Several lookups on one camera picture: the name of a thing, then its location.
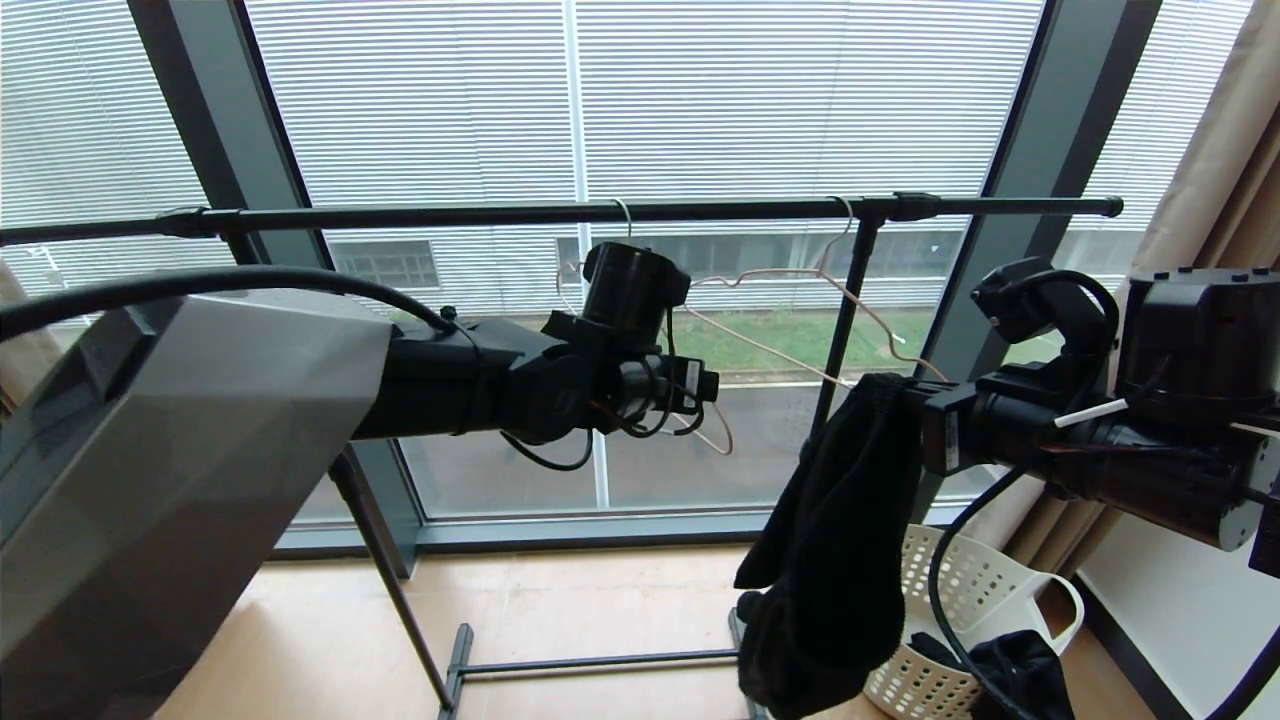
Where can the white laundry basket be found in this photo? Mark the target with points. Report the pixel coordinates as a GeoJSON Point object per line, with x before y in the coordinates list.
{"type": "Point", "coordinates": [1010, 600]}

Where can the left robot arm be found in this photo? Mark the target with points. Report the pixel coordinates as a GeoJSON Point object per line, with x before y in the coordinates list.
{"type": "Point", "coordinates": [180, 470]}

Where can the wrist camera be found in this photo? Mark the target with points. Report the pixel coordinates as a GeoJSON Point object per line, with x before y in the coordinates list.
{"type": "Point", "coordinates": [1010, 295]}
{"type": "Point", "coordinates": [675, 285]}

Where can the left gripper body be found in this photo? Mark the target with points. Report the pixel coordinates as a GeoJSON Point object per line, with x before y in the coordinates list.
{"type": "Point", "coordinates": [650, 390]}

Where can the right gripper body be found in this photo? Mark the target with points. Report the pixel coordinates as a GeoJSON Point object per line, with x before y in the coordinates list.
{"type": "Point", "coordinates": [1100, 455]}

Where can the black clothes rack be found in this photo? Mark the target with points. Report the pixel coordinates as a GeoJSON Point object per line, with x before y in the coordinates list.
{"type": "Point", "coordinates": [400, 216]}

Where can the pink clothes hanger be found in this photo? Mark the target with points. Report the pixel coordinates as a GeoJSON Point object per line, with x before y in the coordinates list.
{"type": "Point", "coordinates": [728, 435]}
{"type": "Point", "coordinates": [770, 350]}

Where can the window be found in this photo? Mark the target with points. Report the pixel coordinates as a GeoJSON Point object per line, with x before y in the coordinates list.
{"type": "Point", "coordinates": [400, 100]}

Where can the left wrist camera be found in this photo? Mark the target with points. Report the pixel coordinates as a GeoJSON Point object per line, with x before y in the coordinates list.
{"type": "Point", "coordinates": [675, 285]}

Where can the beige curtain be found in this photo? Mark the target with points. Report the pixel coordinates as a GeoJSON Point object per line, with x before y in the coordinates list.
{"type": "Point", "coordinates": [25, 360]}
{"type": "Point", "coordinates": [1220, 150]}

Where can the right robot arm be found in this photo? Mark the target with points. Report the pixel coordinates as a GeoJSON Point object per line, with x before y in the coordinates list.
{"type": "Point", "coordinates": [1200, 340]}

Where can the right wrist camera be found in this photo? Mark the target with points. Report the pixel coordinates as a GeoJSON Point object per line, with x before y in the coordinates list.
{"type": "Point", "coordinates": [1010, 295]}

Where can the black garment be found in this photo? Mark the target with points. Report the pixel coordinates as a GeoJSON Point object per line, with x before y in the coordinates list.
{"type": "Point", "coordinates": [1030, 680]}

